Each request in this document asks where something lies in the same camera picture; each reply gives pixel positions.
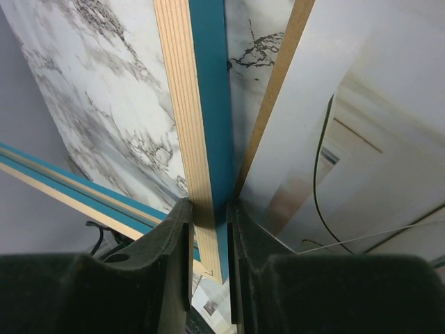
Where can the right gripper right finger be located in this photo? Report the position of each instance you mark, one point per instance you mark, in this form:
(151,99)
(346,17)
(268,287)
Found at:
(274,290)

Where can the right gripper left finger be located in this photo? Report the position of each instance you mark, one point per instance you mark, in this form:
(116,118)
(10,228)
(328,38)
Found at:
(143,288)

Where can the glossy plant photo board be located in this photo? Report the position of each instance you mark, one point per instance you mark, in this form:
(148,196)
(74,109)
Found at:
(338,116)

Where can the blue wooden picture frame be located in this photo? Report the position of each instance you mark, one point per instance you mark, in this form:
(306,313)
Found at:
(139,93)

